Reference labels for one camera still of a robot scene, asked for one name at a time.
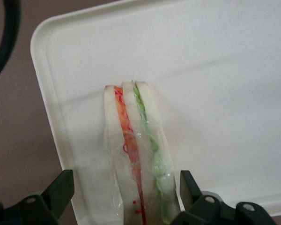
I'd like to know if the white plastic tray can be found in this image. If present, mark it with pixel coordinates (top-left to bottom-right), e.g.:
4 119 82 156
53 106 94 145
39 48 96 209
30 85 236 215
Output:
30 0 281 225

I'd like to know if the plastic sandwich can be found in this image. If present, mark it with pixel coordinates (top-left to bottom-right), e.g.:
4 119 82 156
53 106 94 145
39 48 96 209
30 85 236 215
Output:
103 80 181 225

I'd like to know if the thick black cable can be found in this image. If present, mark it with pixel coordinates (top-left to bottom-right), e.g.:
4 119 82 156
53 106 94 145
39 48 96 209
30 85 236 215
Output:
0 0 22 87

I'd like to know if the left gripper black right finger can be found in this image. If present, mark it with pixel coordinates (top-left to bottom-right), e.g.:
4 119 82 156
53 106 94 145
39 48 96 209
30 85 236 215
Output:
170 170 277 225

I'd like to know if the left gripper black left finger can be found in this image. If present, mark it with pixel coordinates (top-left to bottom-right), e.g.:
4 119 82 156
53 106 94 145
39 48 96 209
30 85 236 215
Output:
0 170 74 225

